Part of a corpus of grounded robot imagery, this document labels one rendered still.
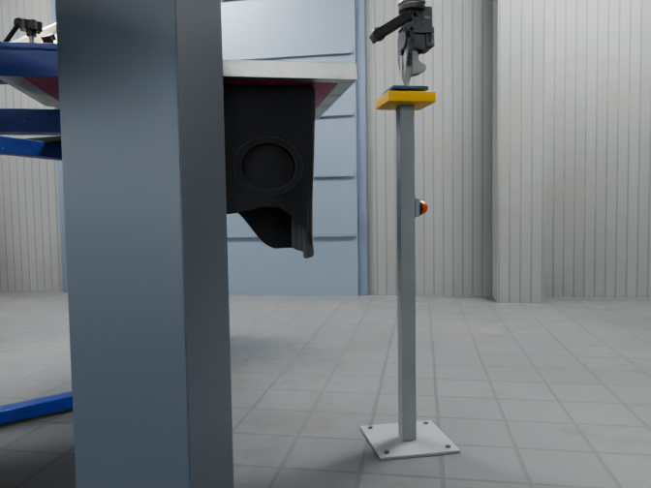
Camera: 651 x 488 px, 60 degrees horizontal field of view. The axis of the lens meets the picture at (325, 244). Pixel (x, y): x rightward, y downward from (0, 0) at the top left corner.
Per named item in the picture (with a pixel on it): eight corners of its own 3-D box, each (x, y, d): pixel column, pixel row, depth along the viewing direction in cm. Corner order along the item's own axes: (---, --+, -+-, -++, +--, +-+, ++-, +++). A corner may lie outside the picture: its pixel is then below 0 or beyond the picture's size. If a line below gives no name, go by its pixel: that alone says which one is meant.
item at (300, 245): (296, 249, 184) (294, 116, 181) (320, 261, 139) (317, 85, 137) (288, 250, 183) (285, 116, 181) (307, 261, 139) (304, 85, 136)
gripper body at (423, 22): (435, 48, 148) (434, 2, 148) (403, 47, 147) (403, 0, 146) (424, 56, 156) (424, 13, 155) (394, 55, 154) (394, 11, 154)
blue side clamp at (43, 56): (145, 83, 127) (144, 52, 127) (142, 78, 122) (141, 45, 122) (3, 80, 122) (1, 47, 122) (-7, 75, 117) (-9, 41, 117)
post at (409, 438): (430, 422, 170) (428, 102, 164) (460, 452, 148) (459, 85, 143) (359, 428, 166) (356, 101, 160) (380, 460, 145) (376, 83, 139)
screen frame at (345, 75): (317, 119, 189) (317, 108, 189) (357, 79, 132) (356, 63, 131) (69, 116, 175) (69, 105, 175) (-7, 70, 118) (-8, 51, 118)
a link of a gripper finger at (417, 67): (427, 84, 149) (427, 49, 149) (406, 83, 148) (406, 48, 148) (423, 87, 152) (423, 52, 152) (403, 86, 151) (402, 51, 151)
